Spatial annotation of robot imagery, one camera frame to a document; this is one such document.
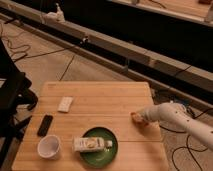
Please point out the cream pointed end effector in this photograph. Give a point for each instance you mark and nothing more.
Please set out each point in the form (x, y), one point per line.
(144, 120)

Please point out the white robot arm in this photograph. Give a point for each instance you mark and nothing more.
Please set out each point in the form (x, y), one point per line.
(176, 113)

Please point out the white lying bottle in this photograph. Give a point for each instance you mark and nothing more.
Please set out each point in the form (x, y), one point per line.
(91, 144)

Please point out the green plate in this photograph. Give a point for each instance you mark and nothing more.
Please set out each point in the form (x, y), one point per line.
(102, 158)

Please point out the white cup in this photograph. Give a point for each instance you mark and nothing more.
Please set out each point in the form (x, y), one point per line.
(49, 147)

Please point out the black office chair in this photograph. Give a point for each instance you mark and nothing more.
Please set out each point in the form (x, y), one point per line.
(14, 91)

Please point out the long wooden rail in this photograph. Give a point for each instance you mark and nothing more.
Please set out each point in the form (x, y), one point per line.
(168, 47)

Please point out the white object on rail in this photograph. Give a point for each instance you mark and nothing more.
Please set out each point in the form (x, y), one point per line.
(58, 15)

